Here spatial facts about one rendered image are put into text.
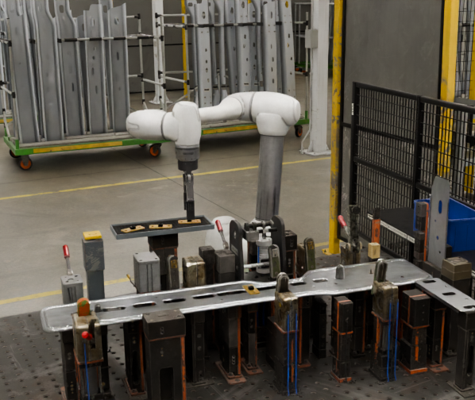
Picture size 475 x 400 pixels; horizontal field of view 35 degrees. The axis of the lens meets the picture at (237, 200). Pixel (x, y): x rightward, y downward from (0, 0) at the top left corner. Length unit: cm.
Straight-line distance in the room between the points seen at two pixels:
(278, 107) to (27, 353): 139
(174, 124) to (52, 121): 673
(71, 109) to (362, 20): 508
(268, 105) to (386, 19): 221
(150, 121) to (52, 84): 666
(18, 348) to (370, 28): 339
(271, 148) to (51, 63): 642
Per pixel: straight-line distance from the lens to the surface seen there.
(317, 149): 980
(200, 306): 253
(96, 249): 279
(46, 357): 296
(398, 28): 517
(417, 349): 277
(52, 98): 944
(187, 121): 274
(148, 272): 265
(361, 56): 551
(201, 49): 1041
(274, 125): 320
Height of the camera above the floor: 199
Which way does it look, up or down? 15 degrees down
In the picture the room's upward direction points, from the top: 1 degrees counter-clockwise
